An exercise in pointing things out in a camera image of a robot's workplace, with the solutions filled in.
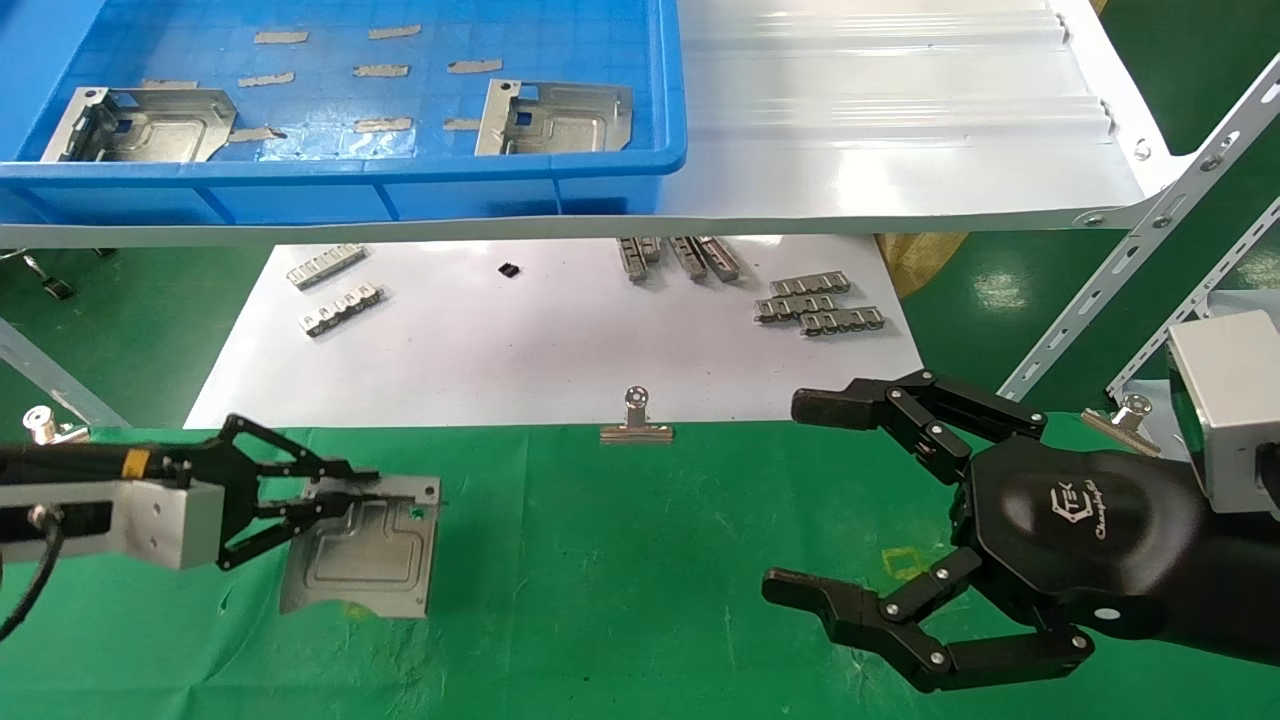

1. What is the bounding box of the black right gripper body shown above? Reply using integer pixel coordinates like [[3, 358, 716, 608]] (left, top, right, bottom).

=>
[[950, 437, 1206, 641]]

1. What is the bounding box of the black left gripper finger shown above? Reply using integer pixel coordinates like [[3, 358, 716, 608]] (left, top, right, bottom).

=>
[[215, 490, 446, 573], [215, 413, 381, 485]]

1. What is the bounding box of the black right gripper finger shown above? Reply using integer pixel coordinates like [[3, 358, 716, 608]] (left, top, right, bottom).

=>
[[762, 548, 1094, 693], [792, 370, 1048, 486]]

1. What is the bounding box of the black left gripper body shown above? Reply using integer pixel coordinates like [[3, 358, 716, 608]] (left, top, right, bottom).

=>
[[95, 443, 229, 493]]

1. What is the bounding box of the stamped sheet metal bracket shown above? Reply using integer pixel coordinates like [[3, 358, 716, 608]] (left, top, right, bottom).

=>
[[474, 80, 634, 157], [40, 87, 238, 164], [280, 476, 443, 619]]

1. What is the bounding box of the silver binder clip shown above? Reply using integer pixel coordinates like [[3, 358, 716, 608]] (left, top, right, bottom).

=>
[[22, 405, 91, 447], [599, 387, 674, 445], [1080, 393, 1161, 459]]

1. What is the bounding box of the brown paper bag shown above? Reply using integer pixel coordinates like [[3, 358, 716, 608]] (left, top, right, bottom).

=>
[[875, 233, 969, 299]]

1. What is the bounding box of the black caster wheel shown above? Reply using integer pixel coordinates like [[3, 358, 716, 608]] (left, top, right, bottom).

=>
[[20, 250, 76, 302]]

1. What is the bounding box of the green table mat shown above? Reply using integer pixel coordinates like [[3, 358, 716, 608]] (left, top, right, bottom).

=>
[[0, 413, 1280, 720]]

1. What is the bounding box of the white slotted angle bar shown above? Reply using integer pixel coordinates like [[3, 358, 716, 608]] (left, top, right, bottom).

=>
[[998, 48, 1280, 403], [1105, 195, 1280, 403]]

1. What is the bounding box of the blue plastic bin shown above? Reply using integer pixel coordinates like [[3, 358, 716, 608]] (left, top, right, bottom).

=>
[[0, 0, 687, 227]]

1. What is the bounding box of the white paper sheet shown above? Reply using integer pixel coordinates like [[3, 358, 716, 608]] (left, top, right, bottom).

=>
[[183, 237, 926, 431]]

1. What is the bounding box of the white shelf sheet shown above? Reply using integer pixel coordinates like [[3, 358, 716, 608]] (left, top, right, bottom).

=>
[[0, 0, 1196, 251]]

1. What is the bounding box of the grey metal frame bar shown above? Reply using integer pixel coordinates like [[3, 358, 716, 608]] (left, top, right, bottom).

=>
[[0, 318, 131, 429]]

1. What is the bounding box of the black camera cable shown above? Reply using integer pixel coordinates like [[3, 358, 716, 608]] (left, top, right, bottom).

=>
[[0, 508, 63, 643]]

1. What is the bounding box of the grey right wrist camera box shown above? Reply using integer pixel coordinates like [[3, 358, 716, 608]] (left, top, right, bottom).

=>
[[1167, 310, 1280, 514]]

